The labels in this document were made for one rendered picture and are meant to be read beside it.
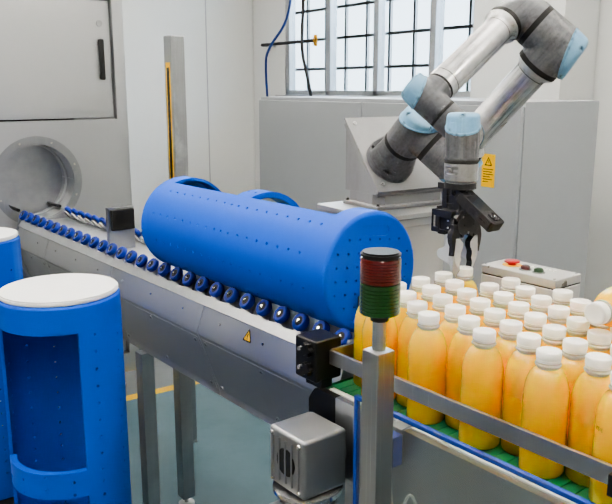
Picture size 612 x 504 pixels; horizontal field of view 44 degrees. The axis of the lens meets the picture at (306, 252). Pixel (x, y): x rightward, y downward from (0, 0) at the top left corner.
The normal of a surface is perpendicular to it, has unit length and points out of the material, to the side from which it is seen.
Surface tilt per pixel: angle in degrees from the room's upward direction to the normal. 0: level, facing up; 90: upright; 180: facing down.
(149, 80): 90
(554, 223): 90
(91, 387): 90
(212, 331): 70
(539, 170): 90
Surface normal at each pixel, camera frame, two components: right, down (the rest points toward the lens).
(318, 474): 0.62, 0.17
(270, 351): -0.73, -0.20
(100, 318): 0.84, 0.11
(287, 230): -0.62, -0.49
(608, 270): -0.83, 0.12
